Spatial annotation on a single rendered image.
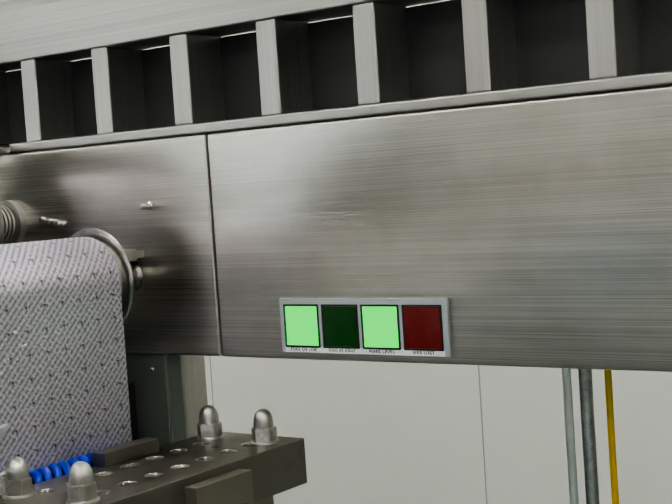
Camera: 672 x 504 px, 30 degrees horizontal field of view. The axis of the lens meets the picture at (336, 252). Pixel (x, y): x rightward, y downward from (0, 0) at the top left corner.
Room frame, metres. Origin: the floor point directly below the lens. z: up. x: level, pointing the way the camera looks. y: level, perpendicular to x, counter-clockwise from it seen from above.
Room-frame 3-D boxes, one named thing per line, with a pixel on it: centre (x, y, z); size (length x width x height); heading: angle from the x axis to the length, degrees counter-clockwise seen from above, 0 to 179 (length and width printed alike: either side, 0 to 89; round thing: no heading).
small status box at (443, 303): (1.53, -0.03, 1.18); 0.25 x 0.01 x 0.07; 54
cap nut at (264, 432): (1.63, 0.11, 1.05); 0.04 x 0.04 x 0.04
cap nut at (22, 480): (1.42, 0.38, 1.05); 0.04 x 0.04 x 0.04
